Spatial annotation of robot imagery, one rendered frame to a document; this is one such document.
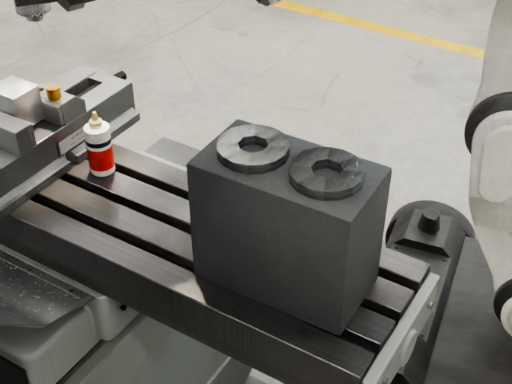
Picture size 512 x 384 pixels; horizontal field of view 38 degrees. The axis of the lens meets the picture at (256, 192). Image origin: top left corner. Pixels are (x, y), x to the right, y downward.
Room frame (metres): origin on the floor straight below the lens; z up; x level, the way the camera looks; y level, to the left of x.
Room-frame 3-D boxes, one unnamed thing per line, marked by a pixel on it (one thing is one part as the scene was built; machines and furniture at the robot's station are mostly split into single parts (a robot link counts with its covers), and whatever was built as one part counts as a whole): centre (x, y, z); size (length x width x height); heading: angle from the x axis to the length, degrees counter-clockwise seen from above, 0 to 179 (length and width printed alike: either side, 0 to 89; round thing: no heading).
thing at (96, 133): (0.98, 0.25, 0.98); 0.04 x 0.04 x 0.11
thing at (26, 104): (1.01, 0.37, 1.03); 0.06 x 0.05 x 0.06; 58
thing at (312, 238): (0.74, -0.04, 1.02); 0.22 x 0.12 x 0.20; 60
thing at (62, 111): (1.05, 0.34, 1.01); 0.12 x 0.06 x 0.04; 58
